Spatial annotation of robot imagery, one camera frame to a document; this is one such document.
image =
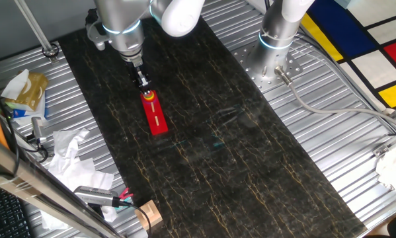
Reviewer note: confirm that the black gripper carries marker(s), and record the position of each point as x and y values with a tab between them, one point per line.
138	72

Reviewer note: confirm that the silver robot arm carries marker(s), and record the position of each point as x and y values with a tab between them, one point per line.
125	20

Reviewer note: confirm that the red Hanoi base board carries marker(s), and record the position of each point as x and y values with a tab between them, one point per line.
158	127

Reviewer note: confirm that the slotted wooden block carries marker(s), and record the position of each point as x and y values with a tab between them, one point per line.
148	215

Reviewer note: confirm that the small crumpled white tissue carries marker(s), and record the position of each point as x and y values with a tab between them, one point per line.
67	145

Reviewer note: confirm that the silver robot mounting plate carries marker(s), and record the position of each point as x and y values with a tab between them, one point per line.
242	57

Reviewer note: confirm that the black marble pattern mat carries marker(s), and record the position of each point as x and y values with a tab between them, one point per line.
217	165

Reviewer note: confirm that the red plastic clip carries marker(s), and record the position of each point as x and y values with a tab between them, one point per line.
126	193

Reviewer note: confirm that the large crumpled white tissue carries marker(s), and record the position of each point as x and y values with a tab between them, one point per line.
82	175

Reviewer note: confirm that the yellow tissue box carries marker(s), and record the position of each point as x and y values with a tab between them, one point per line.
32	89

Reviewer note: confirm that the teal plastic clip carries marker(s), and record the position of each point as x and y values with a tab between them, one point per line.
128	199

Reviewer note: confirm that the metal tripod pole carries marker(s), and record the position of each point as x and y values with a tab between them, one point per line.
37	29

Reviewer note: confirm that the blue tissue pack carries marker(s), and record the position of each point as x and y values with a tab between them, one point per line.
19	114

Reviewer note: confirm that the white tissue sheet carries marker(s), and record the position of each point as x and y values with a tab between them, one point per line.
16	86

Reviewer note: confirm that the black keyboard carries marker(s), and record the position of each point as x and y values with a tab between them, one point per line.
2	215

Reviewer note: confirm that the colourful Mondrian panel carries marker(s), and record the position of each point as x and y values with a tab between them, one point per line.
349	33

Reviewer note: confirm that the silver camera mount arm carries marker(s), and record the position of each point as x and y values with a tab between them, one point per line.
39	129

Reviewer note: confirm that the silver ridged camera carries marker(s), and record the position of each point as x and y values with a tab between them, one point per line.
95	195

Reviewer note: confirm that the metal frame bar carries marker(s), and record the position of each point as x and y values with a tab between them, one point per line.
19	178

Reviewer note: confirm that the aluminium profile rail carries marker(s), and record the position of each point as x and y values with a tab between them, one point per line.
387	147

